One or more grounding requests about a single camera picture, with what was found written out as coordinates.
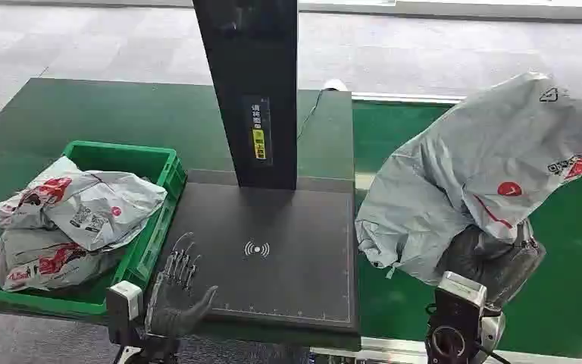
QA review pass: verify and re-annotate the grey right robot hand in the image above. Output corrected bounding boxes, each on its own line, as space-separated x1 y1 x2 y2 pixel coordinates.
435 219 547 309

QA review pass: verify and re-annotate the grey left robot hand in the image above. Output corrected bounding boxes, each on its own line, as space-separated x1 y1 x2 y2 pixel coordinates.
145 231 220 338

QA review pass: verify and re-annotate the large grey plastic parcel bag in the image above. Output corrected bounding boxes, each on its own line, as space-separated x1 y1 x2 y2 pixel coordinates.
355 71 582 287

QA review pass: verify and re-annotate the green conveyor belt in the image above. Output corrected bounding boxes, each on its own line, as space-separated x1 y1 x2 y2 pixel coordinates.
352 99 582 362

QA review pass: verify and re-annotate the green plastic crate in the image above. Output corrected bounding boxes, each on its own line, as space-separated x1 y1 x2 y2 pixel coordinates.
0 140 188 318

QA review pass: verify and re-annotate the black scanner platform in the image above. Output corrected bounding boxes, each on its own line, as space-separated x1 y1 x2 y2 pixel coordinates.
158 169 361 337

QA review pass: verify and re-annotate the grey parcel bag red dot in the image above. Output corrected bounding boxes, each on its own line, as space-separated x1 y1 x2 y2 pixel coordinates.
42 170 168 253

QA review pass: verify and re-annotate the grey parcel bag red lettering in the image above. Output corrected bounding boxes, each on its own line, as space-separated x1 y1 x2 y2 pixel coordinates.
0 227 124 293

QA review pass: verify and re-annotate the grey parcel bag red print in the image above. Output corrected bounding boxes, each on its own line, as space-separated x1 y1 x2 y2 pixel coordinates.
0 155 102 231

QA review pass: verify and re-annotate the yellow and black column label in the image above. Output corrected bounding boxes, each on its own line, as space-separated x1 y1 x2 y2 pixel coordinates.
242 95 274 166

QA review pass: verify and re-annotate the black scanner column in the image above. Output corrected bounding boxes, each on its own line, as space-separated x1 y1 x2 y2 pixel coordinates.
192 0 299 191

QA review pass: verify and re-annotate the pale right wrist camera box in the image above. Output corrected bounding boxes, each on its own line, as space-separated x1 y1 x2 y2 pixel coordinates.
437 270 489 309

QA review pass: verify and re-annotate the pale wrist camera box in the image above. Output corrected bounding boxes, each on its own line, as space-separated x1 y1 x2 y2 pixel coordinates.
437 270 489 309
105 280 145 334

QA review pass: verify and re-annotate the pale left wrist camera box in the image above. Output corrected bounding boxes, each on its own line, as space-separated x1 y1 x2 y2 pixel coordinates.
105 280 145 334

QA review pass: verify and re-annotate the silver conveyor frame rail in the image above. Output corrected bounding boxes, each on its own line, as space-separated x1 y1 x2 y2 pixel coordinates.
311 336 582 364

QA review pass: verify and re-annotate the thin black cable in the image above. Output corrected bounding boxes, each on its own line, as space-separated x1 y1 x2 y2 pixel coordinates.
296 89 325 140

